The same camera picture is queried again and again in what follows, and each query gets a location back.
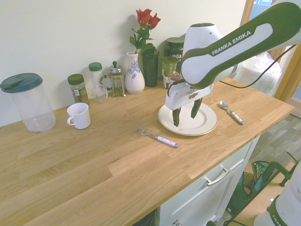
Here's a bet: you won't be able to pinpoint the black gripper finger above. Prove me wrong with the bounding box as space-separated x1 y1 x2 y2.
172 107 182 129
190 97 204 119

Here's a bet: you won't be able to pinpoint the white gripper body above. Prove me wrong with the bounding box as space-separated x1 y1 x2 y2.
164 82 214 111

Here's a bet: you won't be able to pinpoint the fork with white handle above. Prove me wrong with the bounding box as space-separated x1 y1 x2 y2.
135 124 180 149

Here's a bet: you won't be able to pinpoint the white plate gold rim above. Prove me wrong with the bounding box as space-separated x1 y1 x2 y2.
157 102 218 137

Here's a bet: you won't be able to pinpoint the red yogurt cup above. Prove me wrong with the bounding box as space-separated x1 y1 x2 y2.
163 75 181 89

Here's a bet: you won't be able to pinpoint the green oatmeal cup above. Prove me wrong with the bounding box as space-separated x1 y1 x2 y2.
160 56 180 77

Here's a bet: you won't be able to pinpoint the black shaker bottle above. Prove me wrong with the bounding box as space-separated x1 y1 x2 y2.
141 43 161 88

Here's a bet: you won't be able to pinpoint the white vase blue flowers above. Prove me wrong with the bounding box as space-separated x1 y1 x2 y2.
124 51 146 95

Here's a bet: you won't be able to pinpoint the black Vega protein tub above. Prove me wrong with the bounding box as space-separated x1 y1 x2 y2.
164 35 187 72

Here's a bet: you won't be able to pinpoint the glass french press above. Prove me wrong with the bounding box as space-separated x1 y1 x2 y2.
100 61 128 98

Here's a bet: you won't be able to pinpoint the plastic wrapped white bundle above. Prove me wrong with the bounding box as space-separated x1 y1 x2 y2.
235 51 283 97

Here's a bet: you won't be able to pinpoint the clear bottle green cap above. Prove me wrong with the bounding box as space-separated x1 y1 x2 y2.
88 62 109 103

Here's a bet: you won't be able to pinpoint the red roses bunch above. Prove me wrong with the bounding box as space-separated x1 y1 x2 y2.
129 8 162 55

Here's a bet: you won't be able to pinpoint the white ceramic mug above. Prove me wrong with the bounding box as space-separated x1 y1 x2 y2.
67 102 92 130

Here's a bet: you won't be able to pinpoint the green shopping bag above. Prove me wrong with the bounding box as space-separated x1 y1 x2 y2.
229 161 271 214

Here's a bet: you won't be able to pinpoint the green metal clamp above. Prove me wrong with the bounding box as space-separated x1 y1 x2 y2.
249 152 301 201

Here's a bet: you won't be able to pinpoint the coffee jar dark lid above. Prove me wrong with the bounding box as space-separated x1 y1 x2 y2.
67 73 90 105

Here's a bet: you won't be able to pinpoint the clear container teal lid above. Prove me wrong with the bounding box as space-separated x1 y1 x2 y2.
0 73 57 133

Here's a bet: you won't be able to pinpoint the spoon with white handle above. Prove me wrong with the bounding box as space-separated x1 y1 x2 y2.
219 100 245 126

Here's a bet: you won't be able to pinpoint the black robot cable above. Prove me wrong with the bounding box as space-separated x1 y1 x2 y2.
218 43 298 89

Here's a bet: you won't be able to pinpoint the silver drawer handle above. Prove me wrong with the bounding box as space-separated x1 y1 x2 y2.
204 167 231 187

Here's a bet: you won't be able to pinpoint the white drawer with handle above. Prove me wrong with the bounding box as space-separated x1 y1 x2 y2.
159 135 262 226

